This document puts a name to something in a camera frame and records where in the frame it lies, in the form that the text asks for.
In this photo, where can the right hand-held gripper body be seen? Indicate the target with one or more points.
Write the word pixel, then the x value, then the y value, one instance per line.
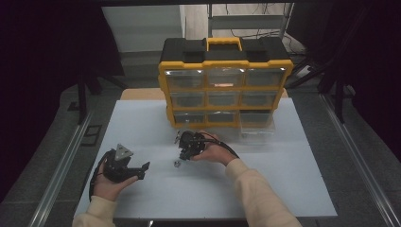
pixel 190 143

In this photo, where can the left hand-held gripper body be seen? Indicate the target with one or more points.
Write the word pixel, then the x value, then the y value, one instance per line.
pixel 116 167

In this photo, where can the silver hex nut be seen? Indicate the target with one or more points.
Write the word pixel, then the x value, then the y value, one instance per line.
pixel 177 164

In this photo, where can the clear plastic organizer drawer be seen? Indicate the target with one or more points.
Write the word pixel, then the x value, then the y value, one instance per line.
pixel 256 123

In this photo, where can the yellow black organizer box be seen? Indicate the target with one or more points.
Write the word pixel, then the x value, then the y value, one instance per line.
pixel 195 50

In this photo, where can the person's right hand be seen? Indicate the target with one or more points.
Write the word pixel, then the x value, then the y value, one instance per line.
pixel 212 151

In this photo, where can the person's left hand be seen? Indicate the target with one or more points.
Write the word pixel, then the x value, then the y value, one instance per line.
pixel 108 190

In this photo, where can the black floor plate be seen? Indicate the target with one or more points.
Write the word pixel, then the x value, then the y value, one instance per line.
pixel 91 135

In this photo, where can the group of clear drawers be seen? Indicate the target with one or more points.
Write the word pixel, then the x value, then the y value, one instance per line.
pixel 186 80

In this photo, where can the copper coloured small parts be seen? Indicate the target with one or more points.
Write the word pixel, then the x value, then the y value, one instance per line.
pixel 223 84

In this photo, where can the tan wooden board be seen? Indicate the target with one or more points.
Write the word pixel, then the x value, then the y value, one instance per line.
pixel 142 94

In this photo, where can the black metal stand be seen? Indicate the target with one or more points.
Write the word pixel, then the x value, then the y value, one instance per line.
pixel 82 97
pixel 339 94

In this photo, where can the dark curtain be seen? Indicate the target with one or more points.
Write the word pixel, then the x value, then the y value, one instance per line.
pixel 372 63
pixel 38 78

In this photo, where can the aluminium frame rail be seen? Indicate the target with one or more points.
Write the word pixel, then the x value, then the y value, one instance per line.
pixel 61 175
pixel 359 157

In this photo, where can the grey metal shelf frame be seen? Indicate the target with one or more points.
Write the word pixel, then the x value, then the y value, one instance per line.
pixel 249 21

